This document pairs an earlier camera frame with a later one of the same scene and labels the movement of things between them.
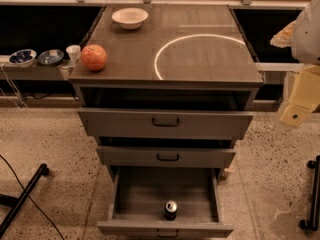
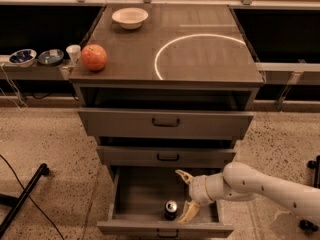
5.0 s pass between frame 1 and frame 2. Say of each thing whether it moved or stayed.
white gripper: moved
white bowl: stayed
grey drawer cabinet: stayed
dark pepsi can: stayed
